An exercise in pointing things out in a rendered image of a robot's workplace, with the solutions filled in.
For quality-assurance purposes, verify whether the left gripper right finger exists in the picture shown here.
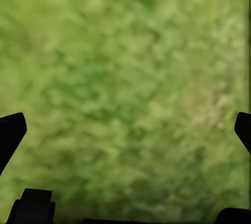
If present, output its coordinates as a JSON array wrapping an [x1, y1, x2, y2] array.
[[234, 112, 251, 154]]

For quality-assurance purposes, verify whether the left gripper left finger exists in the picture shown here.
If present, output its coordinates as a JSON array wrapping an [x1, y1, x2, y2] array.
[[0, 112, 27, 175]]

